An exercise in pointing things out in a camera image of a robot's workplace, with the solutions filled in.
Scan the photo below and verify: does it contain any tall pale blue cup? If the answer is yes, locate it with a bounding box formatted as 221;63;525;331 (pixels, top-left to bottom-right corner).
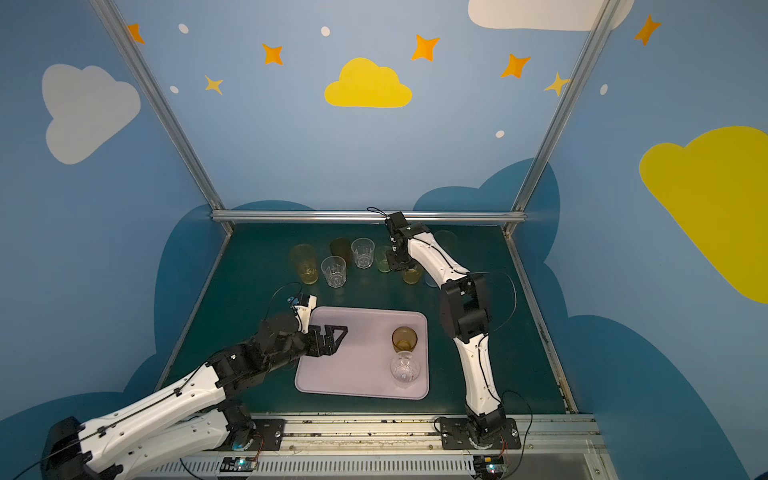
424;271;438;288

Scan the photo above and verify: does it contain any left green circuit board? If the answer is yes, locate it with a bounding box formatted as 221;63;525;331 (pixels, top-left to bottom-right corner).
219;456;259;474

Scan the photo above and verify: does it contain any brown amber short cup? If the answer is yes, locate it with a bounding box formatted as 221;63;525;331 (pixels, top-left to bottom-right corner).
391;326;418;352

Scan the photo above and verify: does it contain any aluminium back frame rail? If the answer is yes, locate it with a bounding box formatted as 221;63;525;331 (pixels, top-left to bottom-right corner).
211;210;526;224

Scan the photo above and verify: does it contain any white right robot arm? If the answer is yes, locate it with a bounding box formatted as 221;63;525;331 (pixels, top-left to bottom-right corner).
384;212;506;445

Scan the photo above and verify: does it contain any aluminium corner post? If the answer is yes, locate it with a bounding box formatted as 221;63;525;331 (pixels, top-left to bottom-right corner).
89;0;225;213
503;0;623;239

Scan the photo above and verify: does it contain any aluminium front rail base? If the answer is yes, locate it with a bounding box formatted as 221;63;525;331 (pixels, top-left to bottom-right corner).
132;415;618;479

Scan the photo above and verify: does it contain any aluminium right corner post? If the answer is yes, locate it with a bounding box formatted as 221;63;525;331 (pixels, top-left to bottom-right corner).
503;0;623;239

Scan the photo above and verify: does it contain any yellow short cup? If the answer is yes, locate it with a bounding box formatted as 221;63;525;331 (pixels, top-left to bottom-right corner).
402;266;423;285

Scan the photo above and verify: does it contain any clear faceted glass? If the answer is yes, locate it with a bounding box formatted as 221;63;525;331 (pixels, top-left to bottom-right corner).
320;255;347;289
390;351;421;385
351;238;375;269

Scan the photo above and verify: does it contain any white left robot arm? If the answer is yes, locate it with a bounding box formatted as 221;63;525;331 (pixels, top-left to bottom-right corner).
40;314;348;479

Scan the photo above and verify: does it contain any dark olive cup back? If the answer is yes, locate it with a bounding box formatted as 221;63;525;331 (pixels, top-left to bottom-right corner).
329;237;354;266

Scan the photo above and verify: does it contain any small green cup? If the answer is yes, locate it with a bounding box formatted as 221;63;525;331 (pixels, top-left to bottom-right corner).
374;245;391;273

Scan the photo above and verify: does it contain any lilac plastic tray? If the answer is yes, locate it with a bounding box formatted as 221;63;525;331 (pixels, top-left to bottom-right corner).
294;306;429;401

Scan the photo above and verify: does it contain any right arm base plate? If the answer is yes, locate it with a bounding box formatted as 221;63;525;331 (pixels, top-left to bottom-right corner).
433;417;522;451

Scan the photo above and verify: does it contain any tall yellow plastic cup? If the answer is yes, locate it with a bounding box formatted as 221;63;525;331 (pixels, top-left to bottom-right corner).
289;244;319;285

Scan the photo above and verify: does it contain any right green circuit board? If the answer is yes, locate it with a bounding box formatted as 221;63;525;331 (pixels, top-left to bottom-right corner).
472;456;508;480

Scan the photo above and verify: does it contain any clear faceted glass back middle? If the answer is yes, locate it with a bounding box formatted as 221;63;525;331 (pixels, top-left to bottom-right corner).
351;238;375;269

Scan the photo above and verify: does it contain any aluminium left corner post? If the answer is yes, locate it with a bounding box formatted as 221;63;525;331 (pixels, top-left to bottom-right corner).
89;0;225;213

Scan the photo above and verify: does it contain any green circuit board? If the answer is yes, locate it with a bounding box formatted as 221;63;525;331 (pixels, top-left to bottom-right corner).
472;456;508;480
219;456;259;474

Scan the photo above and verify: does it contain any green tinted cup back right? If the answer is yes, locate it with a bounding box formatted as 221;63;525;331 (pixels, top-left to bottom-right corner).
434;230;458;255

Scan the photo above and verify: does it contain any clear faceted glass front left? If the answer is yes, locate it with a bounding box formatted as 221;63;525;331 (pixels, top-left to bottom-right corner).
320;255;347;289

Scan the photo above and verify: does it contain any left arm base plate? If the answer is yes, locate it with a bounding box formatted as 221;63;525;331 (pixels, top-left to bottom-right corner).
209;418;286;453

